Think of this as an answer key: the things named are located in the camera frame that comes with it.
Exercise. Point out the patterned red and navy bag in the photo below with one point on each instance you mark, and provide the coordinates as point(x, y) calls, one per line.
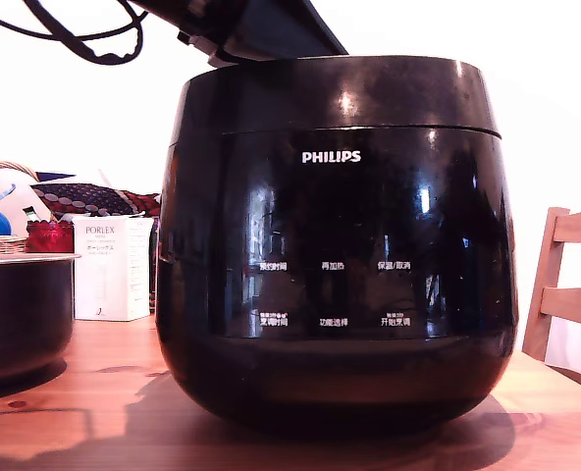
point(99, 198)

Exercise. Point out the black Philips rice cooker body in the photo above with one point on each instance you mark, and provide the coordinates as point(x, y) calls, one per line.
point(334, 221)

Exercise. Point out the white Porlex box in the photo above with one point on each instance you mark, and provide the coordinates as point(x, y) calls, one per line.
point(106, 270)

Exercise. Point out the rice cooker inner pot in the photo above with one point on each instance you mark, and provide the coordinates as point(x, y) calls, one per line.
point(20, 309)

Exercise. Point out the black rice cooker lid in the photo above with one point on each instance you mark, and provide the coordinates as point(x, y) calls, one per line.
point(320, 93)

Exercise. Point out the white round pouch, blue ribbon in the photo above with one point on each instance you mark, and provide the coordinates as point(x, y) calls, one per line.
point(11, 191)

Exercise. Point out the red glass goblet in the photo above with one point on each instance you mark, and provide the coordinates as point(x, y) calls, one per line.
point(50, 236)

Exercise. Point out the wooden chair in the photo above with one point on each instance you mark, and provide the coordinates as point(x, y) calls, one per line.
point(545, 275)

